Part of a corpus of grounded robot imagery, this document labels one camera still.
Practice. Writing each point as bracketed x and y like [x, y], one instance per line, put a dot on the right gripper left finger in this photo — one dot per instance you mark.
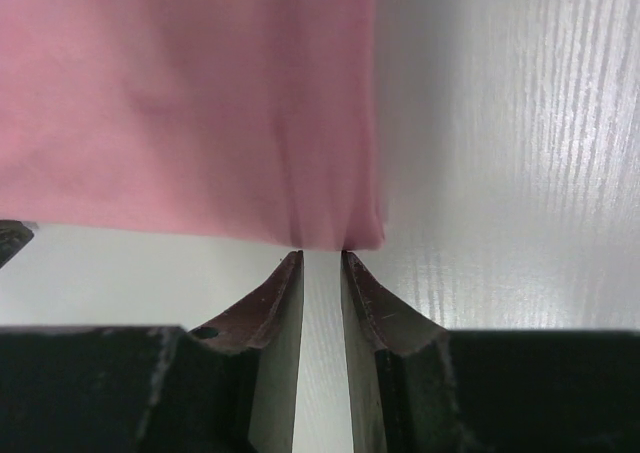
[228, 385]

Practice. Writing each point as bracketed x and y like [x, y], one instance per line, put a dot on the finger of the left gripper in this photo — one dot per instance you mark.
[14, 236]

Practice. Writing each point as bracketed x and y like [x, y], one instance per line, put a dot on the pink t shirt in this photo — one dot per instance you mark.
[250, 119]

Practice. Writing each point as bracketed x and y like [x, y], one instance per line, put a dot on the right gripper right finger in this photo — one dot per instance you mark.
[415, 386]

